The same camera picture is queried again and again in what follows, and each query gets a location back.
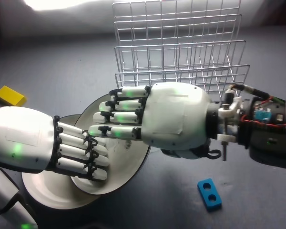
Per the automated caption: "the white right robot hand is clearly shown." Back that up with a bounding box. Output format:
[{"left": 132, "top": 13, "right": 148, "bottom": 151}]
[{"left": 88, "top": 82, "right": 222, "bottom": 160}]

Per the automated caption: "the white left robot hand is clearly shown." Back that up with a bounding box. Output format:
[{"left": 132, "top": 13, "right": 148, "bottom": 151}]
[{"left": 0, "top": 106, "right": 110, "bottom": 229}]

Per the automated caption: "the white plate with dark rim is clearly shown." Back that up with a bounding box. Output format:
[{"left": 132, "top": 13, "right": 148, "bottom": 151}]
[
  {"left": 20, "top": 114, "right": 105, "bottom": 210},
  {"left": 70, "top": 92, "right": 151, "bottom": 195}
]

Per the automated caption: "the yellow rectangular block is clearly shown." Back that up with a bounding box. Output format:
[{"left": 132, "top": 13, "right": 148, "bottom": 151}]
[{"left": 0, "top": 85, "right": 27, "bottom": 107}]

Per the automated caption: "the blue block with two holes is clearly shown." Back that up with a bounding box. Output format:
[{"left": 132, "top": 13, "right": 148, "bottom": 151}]
[{"left": 197, "top": 178, "right": 223, "bottom": 212}]

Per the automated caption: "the silver wire rack shelf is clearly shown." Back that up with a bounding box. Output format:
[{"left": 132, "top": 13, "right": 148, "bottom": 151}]
[{"left": 112, "top": 0, "right": 251, "bottom": 98}]

